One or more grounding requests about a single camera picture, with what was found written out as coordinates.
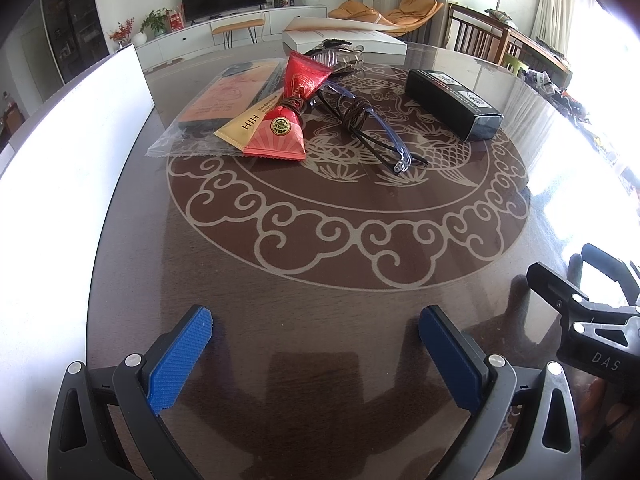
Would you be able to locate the red gift box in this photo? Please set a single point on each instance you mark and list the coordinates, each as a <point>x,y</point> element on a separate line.
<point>176,20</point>

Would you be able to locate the red flowers in white vase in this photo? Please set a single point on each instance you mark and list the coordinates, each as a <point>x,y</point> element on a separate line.
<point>139,39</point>

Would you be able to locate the wooden bench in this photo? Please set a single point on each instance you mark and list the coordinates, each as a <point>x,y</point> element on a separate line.
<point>500,35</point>

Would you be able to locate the yellow sachet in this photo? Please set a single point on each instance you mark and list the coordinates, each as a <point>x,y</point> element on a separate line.
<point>240,127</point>

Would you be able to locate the grey striped cushion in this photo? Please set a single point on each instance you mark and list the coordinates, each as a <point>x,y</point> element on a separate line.
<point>501,17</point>

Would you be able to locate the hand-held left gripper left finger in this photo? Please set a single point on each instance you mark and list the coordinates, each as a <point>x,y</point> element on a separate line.
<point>177,365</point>

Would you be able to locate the green plastic stool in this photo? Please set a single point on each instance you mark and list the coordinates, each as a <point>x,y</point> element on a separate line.
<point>514,62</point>

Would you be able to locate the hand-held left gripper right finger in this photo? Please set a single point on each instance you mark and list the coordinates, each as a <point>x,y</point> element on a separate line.
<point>450,360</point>

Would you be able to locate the white tv cabinet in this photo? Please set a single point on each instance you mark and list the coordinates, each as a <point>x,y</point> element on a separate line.
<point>300,15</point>

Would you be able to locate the bushy potted plant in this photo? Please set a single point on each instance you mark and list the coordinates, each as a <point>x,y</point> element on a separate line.
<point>155,21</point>

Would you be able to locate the orange phone case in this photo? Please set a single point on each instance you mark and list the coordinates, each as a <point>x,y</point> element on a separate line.
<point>225,95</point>

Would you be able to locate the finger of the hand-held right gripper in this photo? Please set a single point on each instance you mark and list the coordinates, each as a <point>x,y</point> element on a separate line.
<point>600,340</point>
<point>612,261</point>

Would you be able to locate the pile of small clutter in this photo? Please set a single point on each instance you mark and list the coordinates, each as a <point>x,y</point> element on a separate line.
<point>555,92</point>

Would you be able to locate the black rectangular box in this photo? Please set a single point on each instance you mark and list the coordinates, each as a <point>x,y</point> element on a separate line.
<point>445,97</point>

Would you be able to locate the white sheer curtain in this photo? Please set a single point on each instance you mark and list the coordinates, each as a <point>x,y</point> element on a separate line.
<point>555,0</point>

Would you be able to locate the white flat box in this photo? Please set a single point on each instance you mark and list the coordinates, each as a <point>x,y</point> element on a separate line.
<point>350,40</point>

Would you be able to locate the red foil packet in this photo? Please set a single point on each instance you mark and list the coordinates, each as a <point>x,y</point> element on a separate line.
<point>272,135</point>

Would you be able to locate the orange seat stool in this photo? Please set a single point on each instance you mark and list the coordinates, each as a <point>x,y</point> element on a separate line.
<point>237,24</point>

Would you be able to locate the white storage box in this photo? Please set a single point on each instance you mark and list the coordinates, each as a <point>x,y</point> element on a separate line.
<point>65,210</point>

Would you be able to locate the orange lounge chair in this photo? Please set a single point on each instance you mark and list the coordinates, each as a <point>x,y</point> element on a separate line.
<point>415,7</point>

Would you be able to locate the glasses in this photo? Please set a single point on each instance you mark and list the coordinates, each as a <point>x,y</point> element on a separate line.
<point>356,112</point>

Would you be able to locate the rhinestone hair clip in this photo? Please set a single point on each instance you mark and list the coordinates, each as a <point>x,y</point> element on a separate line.
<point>340,55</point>

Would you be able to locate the dark display cabinet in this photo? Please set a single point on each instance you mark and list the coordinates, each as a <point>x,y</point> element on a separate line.
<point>75,25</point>

